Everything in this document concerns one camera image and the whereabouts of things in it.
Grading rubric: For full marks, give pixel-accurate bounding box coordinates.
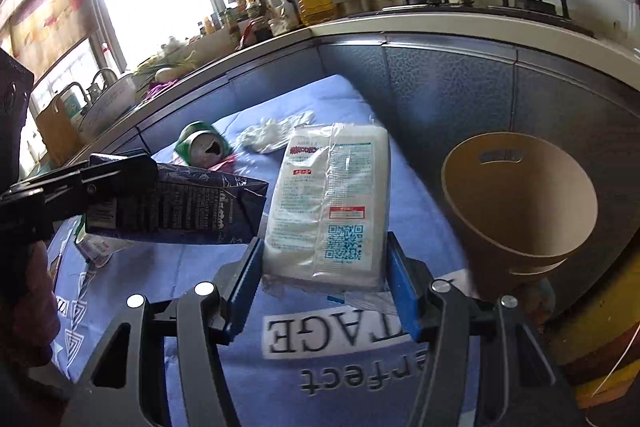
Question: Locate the white plastic tissue pack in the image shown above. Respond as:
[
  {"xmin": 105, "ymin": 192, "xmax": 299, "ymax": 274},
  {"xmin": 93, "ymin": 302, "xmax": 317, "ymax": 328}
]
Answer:
[{"xmin": 262, "ymin": 124, "xmax": 390, "ymax": 291}]

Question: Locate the white tissue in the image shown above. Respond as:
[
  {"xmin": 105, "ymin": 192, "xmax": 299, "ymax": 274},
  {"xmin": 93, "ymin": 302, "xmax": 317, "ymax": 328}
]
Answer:
[{"xmin": 233, "ymin": 110, "xmax": 314, "ymax": 155}]

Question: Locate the crushed green can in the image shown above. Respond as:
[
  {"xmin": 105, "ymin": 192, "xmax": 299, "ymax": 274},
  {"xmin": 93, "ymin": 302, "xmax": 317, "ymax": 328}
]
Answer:
[{"xmin": 174, "ymin": 121, "xmax": 231, "ymax": 169}]

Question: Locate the gas stove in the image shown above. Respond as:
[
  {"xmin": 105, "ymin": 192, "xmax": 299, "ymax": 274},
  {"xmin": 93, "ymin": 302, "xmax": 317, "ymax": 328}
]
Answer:
[{"xmin": 380, "ymin": 0, "xmax": 596, "ymax": 38}]

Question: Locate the person's left hand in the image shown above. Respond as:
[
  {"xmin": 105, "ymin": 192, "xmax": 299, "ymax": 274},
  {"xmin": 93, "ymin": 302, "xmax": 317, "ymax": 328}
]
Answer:
[{"xmin": 1, "ymin": 241, "xmax": 61, "ymax": 369}]

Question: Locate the white plastic jug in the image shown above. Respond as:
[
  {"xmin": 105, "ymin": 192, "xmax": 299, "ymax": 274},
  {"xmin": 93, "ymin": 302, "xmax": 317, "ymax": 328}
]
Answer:
[{"xmin": 266, "ymin": 0, "xmax": 299, "ymax": 37}]

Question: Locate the dark blue drink carton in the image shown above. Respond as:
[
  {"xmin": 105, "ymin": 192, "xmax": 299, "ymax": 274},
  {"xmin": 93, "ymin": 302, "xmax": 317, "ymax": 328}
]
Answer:
[{"xmin": 84, "ymin": 162, "xmax": 269, "ymax": 245}]

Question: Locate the beige round trash bin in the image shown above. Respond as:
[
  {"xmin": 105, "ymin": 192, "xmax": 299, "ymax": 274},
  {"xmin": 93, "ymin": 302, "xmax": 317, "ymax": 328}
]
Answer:
[{"xmin": 440, "ymin": 132, "xmax": 599, "ymax": 300}]

